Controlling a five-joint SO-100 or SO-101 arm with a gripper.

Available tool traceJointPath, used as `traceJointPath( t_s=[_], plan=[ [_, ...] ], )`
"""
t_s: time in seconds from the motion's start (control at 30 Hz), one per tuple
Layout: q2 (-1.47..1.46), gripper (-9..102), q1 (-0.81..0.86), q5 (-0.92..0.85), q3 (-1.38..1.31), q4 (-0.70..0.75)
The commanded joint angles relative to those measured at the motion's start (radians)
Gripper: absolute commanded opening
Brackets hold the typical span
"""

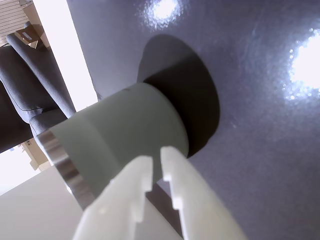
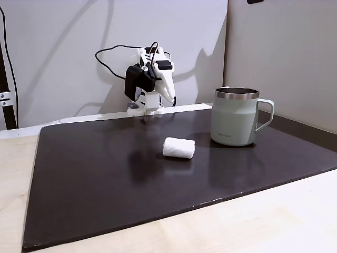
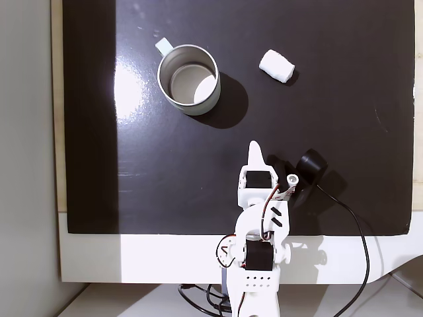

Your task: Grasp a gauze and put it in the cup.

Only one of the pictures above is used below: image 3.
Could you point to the white gauze roll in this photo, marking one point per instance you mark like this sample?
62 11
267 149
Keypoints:
277 66

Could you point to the black table mat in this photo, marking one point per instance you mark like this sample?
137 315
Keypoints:
330 115

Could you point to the pale green metal mug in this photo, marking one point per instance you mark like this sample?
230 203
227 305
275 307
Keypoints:
190 84

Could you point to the black camera box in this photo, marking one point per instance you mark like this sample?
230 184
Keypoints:
310 163

